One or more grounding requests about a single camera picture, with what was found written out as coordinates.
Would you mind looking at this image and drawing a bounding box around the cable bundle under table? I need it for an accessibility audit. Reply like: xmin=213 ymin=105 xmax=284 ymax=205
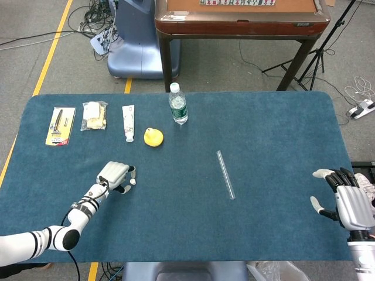
xmin=98 ymin=262 xmax=124 ymax=281

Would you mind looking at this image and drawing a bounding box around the black flat box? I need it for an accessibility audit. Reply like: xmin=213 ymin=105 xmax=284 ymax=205
xmin=350 ymin=160 xmax=375 ymax=176

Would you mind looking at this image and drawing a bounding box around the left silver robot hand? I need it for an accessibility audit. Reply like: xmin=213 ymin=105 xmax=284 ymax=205
xmin=96 ymin=161 xmax=137 ymax=194

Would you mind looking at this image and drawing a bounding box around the blue table cloth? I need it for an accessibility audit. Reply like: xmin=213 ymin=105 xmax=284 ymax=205
xmin=0 ymin=91 xmax=373 ymax=263

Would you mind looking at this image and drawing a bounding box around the face-up mahjong tile row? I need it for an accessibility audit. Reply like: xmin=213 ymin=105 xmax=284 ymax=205
xmin=199 ymin=0 xmax=277 ymax=6

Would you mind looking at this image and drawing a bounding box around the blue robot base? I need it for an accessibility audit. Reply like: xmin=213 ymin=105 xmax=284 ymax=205
xmin=107 ymin=0 xmax=181 ymax=80

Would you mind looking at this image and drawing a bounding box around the white power strip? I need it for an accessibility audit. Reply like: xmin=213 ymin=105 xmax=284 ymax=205
xmin=347 ymin=98 xmax=375 ymax=119

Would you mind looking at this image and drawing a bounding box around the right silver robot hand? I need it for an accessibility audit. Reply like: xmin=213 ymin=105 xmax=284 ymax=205
xmin=312 ymin=167 xmax=375 ymax=232

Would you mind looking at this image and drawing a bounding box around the white squeeze tube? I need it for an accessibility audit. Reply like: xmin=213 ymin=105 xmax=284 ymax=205
xmin=121 ymin=104 xmax=136 ymax=143

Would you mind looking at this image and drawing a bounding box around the yellow pear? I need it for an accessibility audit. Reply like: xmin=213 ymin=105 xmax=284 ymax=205
xmin=143 ymin=127 xmax=165 ymax=148

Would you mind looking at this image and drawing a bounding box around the razor on yellow card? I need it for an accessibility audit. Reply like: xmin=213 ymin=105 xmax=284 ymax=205
xmin=45 ymin=107 xmax=77 ymax=146

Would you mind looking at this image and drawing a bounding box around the tangle of black cables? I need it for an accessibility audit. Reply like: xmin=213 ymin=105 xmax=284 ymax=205
xmin=67 ymin=0 xmax=120 ymax=61

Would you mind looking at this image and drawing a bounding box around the white coiled cable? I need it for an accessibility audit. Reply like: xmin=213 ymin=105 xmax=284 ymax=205
xmin=344 ymin=76 xmax=375 ymax=102

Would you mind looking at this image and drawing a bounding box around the clear glass test tube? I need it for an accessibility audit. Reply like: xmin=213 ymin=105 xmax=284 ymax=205
xmin=216 ymin=150 xmax=236 ymax=200

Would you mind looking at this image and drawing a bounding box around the clear bag of snacks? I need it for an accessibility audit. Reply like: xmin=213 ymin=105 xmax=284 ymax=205
xmin=80 ymin=101 xmax=108 ymax=132

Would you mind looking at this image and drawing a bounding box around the black tripod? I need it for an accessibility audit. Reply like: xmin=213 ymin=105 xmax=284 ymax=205
xmin=261 ymin=0 xmax=364 ymax=91

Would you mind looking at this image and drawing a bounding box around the brown mahjong table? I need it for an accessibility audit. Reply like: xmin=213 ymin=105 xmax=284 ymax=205
xmin=154 ymin=0 xmax=331 ymax=93

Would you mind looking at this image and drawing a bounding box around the long black floor cable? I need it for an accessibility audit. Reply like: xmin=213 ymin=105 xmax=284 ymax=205
xmin=0 ymin=29 xmax=80 ymax=47

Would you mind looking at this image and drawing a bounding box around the white sneaker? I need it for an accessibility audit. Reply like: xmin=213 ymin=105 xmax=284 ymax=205
xmin=354 ymin=172 xmax=375 ymax=208

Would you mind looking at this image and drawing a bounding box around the grey-blue robot pedestal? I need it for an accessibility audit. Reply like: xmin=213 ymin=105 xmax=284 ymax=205
xmin=121 ymin=261 xmax=249 ymax=281

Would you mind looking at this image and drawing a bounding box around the clear plastic bag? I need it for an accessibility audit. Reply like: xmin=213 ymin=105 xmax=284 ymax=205
xmin=246 ymin=260 xmax=311 ymax=281

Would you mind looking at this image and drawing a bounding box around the clear plastic water bottle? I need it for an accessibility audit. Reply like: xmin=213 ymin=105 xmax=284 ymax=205
xmin=168 ymin=82 xmax=189 ymax=125

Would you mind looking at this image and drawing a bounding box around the thin black floor cable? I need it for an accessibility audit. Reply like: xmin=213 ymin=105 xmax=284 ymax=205
xmin=238 ymin=39 xmax=352 ymax=106

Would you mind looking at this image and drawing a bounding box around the white socket box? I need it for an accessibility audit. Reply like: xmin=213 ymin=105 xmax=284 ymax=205
xmin=90 ymin=31 xmax=114 ymax=56

